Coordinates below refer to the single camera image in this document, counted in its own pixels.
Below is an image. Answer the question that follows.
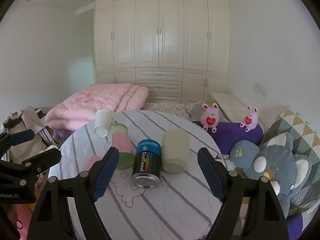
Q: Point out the wall socket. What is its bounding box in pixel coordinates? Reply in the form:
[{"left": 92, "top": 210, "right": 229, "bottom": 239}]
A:
[{"left": 254, "top": 82, "right": 267, "bottom": 95}]

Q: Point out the cream cup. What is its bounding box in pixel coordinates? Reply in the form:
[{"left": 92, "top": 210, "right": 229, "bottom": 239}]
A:
[{"left": 161, "top": 128, "right": 189, "bottom": 174}]

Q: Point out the pink cloth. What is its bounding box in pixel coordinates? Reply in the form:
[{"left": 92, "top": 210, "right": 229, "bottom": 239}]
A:
[{"left": 14, "top": 204, "right": 34, "bottom": 240}]

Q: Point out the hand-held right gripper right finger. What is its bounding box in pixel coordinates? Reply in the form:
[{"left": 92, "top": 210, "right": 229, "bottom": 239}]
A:
[{"left": 197, "top": 147, "right": 288, "bottom": 240}]

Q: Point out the heart print pillow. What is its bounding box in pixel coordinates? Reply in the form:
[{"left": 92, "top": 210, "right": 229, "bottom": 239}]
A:
[{"left": 144, "top": 102, "right": 198, "bottom": 120}]

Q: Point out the large pink bunny plush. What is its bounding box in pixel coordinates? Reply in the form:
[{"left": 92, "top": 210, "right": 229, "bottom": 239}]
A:
[{"left": 199, "top": 102, "right": 220, "bottom": 132}]

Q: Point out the black and blue can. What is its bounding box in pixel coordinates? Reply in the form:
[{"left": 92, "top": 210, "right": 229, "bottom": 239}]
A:
[{"left": 130, "top": 139, "right": 162, "bottom": 188}]

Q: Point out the grey koala plush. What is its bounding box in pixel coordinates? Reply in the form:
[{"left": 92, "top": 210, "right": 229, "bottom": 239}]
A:
[{"left": 229, "top": 132, "right": 313, "bottom": 213}]

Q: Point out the cream wardrobe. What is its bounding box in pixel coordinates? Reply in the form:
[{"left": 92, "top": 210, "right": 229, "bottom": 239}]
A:
[{"left": 93, "top": 0, "right": 231, "bottom": 103}]

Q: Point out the small pink bunny plush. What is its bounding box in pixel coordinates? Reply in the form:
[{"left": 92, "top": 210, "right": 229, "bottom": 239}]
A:
[{"left": 240, "top": 106, "right": 259, "bottom": 132}]

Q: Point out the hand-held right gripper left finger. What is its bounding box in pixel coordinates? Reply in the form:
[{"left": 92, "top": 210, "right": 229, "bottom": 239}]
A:
[{"left": 27, "top": 147, "right": 120, "bottom": 240}]

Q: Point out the striped white cloth table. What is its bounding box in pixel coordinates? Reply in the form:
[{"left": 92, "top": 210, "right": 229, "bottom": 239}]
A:
[{"left": 49, "top": 110, "right": 228, "bottom": 240}]

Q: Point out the purple pillow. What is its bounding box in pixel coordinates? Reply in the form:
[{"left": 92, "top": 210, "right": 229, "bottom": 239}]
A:
[{"left": 192, "top": 120, "right": 265, "bottom": 155}]

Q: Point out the pink folded quilt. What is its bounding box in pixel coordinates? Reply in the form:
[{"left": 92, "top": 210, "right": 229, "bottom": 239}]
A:
[{"left": 46, "top": 83, "right": 149, "bottom": 131}]

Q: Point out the pile of clothes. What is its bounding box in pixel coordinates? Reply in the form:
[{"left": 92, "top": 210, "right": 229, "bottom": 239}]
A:
[{"left": 1, "top": 106, "right": 60, "bottom": 165}]

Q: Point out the pink and green cup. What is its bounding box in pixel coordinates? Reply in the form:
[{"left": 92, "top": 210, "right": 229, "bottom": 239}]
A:
[{"left": 108, "top": 123, "right": 135, "bottom": 169}]

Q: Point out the white cup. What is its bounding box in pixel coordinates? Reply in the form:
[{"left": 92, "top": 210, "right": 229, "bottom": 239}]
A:
[{"left": 94, "top": 109, "right": 112, "bottom": 137}]

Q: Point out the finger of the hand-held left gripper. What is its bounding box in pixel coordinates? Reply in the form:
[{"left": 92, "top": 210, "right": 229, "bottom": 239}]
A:
[
  {"left": 0, "top": 129, "right": 35, "bottom": 155},
  {"left": 22, "top": 148, "right": 62, "bottom": 175}
]

